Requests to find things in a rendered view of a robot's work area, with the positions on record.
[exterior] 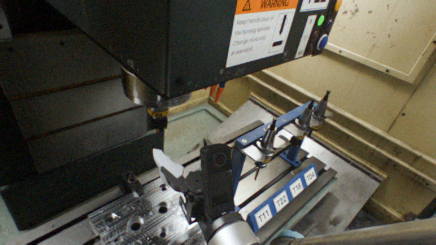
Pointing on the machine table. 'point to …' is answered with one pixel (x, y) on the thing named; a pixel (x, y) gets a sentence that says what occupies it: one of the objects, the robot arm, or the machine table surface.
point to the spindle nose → (152, 101)
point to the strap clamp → (126, 178)
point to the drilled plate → (158, 205)
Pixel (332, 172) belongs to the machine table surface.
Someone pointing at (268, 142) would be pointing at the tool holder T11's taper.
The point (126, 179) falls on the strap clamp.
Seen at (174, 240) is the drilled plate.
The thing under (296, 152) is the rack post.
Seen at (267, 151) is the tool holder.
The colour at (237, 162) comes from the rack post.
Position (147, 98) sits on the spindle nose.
